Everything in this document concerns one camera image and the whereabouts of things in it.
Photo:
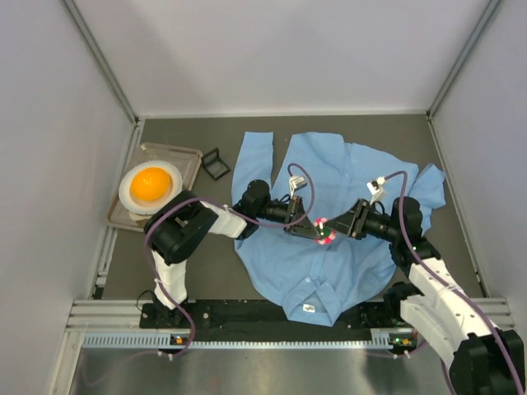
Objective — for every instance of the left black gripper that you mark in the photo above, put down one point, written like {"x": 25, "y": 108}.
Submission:
{"x": 294, "y": 215}

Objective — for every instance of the small black stand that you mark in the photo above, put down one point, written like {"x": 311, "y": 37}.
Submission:
{"x": 214, "y": 165}

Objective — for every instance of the clear plastic tray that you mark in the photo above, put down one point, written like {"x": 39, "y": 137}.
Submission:
{"x": 186, "y": 160}

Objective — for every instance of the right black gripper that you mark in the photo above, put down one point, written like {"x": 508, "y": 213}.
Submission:
{"x": 359, "y": 219}

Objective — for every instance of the grey slotted cable duct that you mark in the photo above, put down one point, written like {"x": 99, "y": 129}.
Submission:
{"x": 166, "y": 341}

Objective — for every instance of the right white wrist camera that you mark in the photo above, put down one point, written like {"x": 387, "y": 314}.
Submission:
{"x": 376, "y": 188}

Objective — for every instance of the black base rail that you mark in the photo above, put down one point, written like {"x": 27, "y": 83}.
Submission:
{"x": 264, "y": 321}

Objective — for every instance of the white plate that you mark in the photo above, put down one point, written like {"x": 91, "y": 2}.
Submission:
{"x": 142, "y": 208}

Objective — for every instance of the orange bowl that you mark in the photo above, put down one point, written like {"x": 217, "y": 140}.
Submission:
{"x": 150, "y": 184}

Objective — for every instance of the pink flower brooch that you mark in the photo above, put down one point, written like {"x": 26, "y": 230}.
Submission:
{"x": 326, "y": 234}

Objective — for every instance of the light blue button shirt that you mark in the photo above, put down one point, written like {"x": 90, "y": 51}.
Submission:
{"x": 315, "y": 283}

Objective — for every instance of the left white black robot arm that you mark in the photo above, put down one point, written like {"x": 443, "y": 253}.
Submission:
{"x": 175, "y": 232}

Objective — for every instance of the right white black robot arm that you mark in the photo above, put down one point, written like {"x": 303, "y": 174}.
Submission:
{"x": 476, "y": 355}

